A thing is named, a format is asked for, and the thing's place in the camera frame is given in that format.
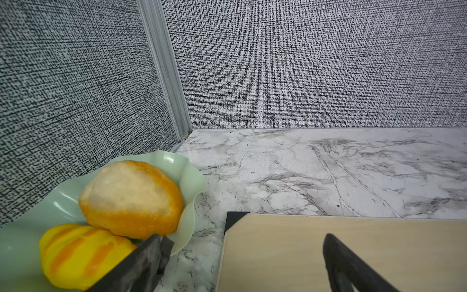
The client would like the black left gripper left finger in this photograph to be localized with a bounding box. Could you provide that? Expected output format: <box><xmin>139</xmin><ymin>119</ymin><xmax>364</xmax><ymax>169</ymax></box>
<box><xmin>88</xmin><ymin>234</ymin><xmax>174</xmax><ymax>292</ymax></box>

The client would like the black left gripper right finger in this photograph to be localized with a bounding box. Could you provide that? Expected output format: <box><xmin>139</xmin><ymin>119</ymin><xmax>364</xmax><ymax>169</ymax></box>
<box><xmin>323</xmin><ymin>234</ymin><xmax>397</xmax><ymax>292</ymax></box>

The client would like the light wooden board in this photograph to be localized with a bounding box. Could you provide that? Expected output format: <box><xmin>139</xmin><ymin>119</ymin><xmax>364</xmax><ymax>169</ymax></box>
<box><xmin>216</xmin><ymin>212</ymin><xmax>467</xmax><ymax>292</ymax></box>

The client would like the yellow toy fruit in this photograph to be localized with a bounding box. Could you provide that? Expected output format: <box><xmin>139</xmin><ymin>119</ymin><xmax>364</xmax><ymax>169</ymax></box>
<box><xmin>39</xmin><ymin>224</ymin><xmax>137</xmax><ymax>291</ymax></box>

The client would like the brown bread roll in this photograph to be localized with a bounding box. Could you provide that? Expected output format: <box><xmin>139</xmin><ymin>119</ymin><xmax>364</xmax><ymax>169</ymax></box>
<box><xmin>79</xmin><ymin>160</ymin><xmax>184</xmax><ymax>240</ymax></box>

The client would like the green plate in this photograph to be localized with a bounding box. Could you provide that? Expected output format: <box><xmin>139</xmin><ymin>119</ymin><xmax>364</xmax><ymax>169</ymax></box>
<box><xmin>1</xmin><ymin>150</ymin><xmax>206</xmax><ymax>292</ymax></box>

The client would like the aluminium enclosure frame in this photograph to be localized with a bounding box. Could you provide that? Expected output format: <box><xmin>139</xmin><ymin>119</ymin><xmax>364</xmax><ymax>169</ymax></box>
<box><xmin>137</xmin><ymin>0</ymin><xmax>193</xmax><ymax>142</ymax></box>

